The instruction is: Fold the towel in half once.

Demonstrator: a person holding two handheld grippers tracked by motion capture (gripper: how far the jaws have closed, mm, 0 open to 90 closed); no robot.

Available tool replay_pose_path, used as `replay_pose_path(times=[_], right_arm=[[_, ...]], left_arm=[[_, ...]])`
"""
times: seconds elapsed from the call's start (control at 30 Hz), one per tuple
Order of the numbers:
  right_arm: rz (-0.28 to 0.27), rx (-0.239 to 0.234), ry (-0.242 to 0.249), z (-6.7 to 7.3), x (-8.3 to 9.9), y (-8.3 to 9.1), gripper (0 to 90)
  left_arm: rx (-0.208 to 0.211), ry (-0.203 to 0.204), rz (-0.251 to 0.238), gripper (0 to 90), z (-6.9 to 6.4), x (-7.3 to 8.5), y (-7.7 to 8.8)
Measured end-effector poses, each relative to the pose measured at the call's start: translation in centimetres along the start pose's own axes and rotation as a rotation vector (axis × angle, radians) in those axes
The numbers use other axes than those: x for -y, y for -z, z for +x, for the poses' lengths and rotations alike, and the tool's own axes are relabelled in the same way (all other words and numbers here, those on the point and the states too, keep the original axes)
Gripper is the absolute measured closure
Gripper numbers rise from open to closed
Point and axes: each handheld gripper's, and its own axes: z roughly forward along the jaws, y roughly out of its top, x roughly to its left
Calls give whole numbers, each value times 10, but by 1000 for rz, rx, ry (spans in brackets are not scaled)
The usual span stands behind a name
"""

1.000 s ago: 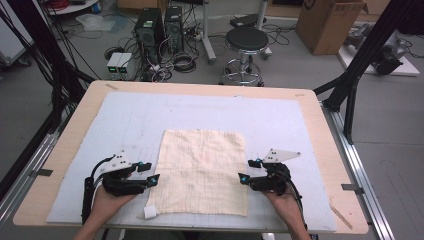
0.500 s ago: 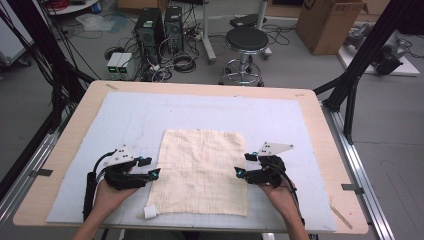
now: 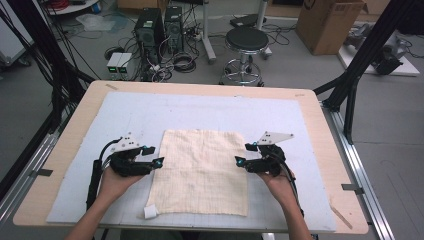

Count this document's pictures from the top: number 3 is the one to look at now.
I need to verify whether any person's right hand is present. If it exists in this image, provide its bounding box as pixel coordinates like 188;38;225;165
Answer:
258;169;297;208

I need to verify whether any grey metal bracket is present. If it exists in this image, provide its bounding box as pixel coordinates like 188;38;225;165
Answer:
29;168;54;178
341;183;365;196

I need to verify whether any black device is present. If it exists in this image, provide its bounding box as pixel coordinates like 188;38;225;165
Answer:
374;44;404;76

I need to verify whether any cream patterned cloth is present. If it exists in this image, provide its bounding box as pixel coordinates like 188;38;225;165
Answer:
143;129;250;220

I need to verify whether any brown cardboard box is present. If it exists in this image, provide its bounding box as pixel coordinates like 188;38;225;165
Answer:
295;0;368;56

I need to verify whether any black round stool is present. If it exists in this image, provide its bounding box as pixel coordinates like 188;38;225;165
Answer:
218;25;273;88

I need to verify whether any aluminium rail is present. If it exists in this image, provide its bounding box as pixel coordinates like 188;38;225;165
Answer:
0;131;62;228
321;101;396;240

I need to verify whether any black cable coil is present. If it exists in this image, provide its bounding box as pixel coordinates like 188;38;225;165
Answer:
172;52;198;74

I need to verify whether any white power supply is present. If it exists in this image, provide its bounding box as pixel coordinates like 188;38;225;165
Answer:
117;52;134;80
106;52;124;80

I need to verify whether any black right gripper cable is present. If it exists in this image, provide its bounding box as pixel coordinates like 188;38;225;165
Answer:
271;146;305;218

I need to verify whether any person's left hand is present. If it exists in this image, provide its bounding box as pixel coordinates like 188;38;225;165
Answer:
97;166;148;208

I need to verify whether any slim black computer tower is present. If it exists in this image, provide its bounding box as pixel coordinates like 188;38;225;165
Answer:
163;5;185;54

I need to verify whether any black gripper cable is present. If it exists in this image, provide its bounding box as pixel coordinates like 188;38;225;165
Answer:
85;137;124;212
271;146;305;218

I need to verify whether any black metal frame strut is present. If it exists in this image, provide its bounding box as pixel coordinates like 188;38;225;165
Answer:
313;0;418;145

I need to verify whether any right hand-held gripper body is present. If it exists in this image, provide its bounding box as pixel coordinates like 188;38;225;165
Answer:
245;131;295;178

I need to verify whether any clear plastic bag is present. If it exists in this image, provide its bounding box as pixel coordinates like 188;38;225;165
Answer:
75;13;129;33

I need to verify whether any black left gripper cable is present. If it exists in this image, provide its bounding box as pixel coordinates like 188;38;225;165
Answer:
85;137;124;212

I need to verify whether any thin wooden stick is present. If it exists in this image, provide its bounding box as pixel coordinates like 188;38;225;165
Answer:
329;199;354;230

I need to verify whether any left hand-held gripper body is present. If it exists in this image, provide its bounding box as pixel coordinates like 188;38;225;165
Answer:
109;132;158;178

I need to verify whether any flat black case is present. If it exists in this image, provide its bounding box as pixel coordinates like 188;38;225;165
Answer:
229;13;268;29

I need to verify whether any large black computer tower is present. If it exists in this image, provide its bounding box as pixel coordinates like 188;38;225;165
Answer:
134;7;166;65

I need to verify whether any white desk leg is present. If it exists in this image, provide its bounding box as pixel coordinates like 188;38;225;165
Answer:
200;0;218;65

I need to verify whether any white gridded mat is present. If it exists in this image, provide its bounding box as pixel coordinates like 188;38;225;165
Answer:
46;91;337;233

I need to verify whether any white round table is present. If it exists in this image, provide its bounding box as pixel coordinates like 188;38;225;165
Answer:
46;0;101;16

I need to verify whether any black frame with cables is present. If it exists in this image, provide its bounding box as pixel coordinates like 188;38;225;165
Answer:
0;0;98;134

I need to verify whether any white floor board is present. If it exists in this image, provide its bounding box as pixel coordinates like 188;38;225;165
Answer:
337;31;421;78

